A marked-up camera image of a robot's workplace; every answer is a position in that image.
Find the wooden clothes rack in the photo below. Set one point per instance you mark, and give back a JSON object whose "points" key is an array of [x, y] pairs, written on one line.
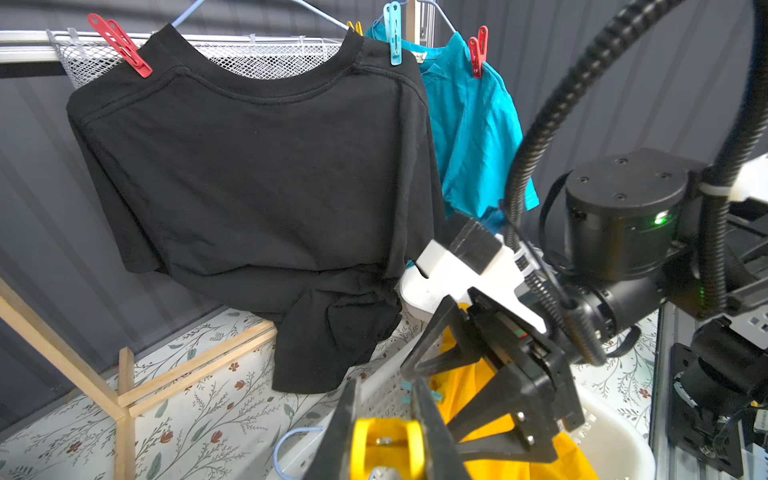
{"points": [[127, 401]]}

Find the red clothespin on black shirt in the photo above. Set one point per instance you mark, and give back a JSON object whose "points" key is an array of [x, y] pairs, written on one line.
{"points": [[120, 41]]}

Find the blue wire hanger teal shirt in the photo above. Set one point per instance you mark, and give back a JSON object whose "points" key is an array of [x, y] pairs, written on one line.
{"points": [[435, 4]]}

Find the teal t-shirt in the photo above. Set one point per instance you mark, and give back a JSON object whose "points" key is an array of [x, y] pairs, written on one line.
{"points": [[475, 127]]}

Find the black t-shirt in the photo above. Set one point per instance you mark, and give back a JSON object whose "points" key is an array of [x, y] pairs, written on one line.
{"points": [[299, 199]]}

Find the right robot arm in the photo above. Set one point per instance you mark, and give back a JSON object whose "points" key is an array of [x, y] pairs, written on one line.
{"points": [[642, 229]]}

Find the blue wire hanger yellow shirt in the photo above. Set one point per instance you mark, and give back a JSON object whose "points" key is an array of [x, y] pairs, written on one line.
{"points": [[295, 452]]}

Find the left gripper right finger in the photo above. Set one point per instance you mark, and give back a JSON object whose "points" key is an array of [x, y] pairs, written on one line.
{"points": [[442, 461]]}

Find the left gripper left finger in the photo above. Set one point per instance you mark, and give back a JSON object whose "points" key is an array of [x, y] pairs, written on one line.
{"points": [[332, 457]]}

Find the teal clothespin on black shirt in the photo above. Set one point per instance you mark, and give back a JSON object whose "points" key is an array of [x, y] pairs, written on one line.
{"points": [[392, 19]]}

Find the white plastic tray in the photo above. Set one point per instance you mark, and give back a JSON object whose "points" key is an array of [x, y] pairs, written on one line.
{"points": [[422, 293]]}

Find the yellow t-shirt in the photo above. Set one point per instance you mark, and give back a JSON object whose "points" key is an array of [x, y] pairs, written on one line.
{"points": [[497, 450]]}

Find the blue wire hanger black shirt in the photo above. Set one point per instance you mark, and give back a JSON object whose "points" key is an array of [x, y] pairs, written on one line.
{"points": [[270, 18]]}

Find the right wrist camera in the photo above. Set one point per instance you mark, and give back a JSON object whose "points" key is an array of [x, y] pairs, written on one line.
{"points": [[478, 259]]}

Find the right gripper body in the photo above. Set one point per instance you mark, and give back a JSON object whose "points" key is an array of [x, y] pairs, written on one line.
{"points": [[532, 381]]}

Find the red clothespin on teal shirt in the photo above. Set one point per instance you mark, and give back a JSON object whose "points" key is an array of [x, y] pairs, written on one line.
{"points": [[478, 49]]}

